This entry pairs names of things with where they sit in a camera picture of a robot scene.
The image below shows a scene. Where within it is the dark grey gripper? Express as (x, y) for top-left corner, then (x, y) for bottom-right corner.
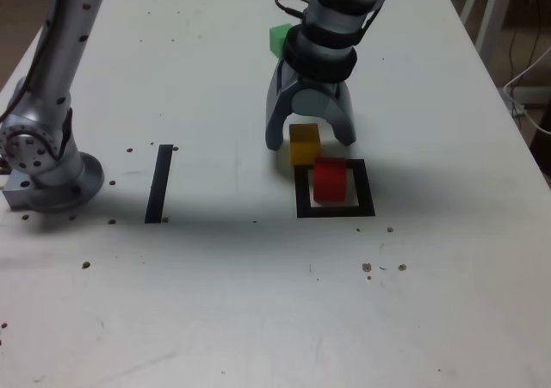
(265, 59), (357, 151)

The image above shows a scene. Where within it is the yellow cube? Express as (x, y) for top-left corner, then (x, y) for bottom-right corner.
(288, 123), (322, 166)

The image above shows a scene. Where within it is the red cube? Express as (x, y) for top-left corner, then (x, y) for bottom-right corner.
(313, 157), (348, 203)

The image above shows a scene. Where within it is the green cube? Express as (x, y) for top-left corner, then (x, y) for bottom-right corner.
(269, 24), (294, 58)

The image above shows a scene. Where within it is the black tape square outline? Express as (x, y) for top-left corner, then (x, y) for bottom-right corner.
(294, 158), (376, 219)

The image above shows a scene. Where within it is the black tape strip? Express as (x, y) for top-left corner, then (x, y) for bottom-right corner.
(144, 144), (174, 225)

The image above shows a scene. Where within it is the thick white furniture leg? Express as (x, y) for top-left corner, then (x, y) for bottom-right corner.
(474, 0), (517, 65)

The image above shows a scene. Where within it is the white cable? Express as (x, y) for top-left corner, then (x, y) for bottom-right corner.
(503, 46), (551, 135)

